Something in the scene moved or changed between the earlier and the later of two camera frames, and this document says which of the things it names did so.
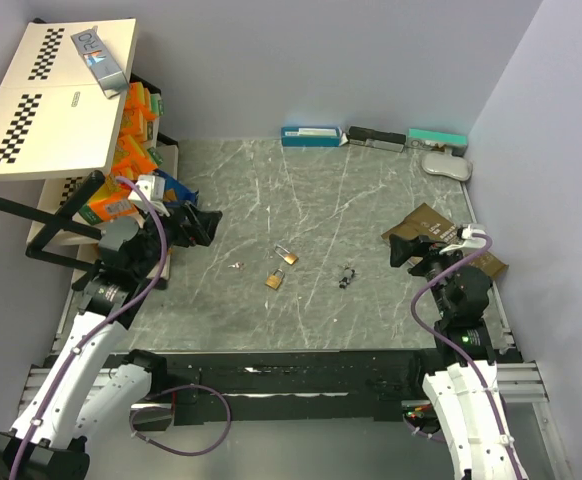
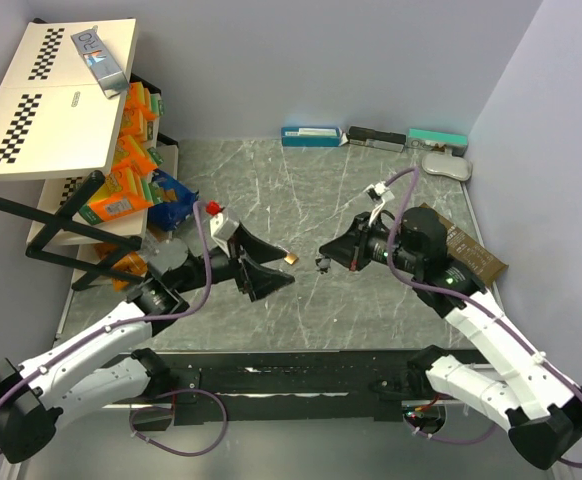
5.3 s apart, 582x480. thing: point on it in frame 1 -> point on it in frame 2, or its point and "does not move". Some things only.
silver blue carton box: [101, 61] does not move
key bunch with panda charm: [348, 275] -> [323, 264]
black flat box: [370, 137] does not move
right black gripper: [401, 249] -> [350, 250]
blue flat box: [310, 136] does not move
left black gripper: [184, 232] -> [258, 281]
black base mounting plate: [307, 387] does not move
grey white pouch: [446, 164] does not move
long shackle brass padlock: [289, 258] does not move
